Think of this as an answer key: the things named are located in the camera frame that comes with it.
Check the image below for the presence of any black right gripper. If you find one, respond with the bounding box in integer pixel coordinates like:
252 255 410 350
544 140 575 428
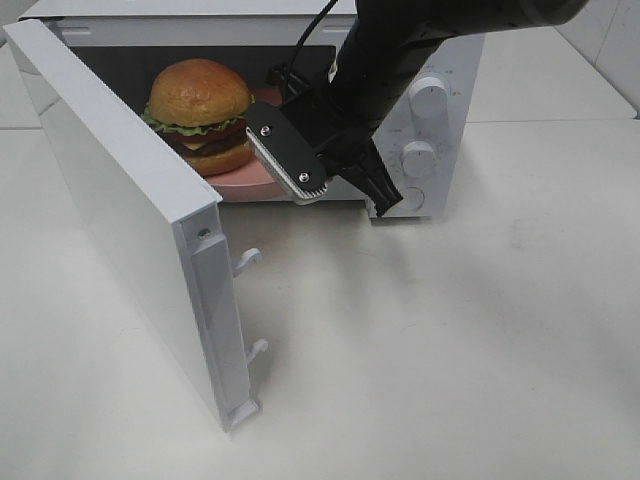
267 67 403 218

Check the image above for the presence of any pink plate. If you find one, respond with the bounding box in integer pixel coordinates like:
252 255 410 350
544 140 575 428
202 87 296 204

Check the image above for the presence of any burger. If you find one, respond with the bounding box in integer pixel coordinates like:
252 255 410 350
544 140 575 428
141 58 255 177

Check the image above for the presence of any white microwave door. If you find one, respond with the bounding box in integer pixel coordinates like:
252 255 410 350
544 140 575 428
5 19 268 431

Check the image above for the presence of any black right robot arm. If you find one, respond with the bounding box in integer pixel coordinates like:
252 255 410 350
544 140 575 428
246 1 585 216

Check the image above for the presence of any white lower microwave knob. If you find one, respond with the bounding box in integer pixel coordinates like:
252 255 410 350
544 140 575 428
400 141 436 178

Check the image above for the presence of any white microwave knob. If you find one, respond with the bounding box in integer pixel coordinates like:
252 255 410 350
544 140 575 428
400 141 436 178
408 75 449 119

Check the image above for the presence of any white microwave release button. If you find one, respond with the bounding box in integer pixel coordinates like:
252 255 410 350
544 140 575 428
396 187 425 212

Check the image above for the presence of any white microwave oven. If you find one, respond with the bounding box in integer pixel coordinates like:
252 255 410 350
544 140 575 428
17 1 484 217

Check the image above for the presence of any white upper microwave knob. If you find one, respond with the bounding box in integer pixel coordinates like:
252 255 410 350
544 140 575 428
408 75 449 119

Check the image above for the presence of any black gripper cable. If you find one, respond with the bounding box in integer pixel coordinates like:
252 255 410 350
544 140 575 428
267 0 339 104

